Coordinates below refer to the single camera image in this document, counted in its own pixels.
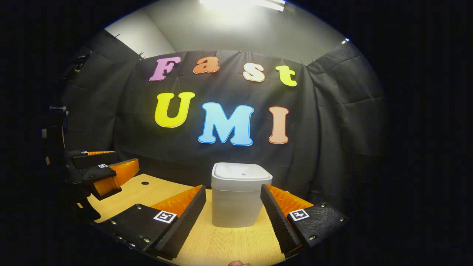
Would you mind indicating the wooden desktop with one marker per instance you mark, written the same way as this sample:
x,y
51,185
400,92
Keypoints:
x,y
221,244

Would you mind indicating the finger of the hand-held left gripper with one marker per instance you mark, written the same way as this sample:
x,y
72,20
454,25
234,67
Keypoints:
x,y
94,173
92,159

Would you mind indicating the black backdrop cloth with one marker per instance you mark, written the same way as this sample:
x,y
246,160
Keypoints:
x,y
147,155

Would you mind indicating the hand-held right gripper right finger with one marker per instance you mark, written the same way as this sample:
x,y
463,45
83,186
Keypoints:
x,y
277,221

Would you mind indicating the white desktop garbage bin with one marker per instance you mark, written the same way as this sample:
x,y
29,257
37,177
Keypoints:
x,y
236,199

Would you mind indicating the long ceiling light panel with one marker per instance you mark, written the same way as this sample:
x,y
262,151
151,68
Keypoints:
x,y
242,4

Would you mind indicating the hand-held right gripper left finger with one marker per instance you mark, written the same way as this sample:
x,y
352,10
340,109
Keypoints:
x,y
184,225

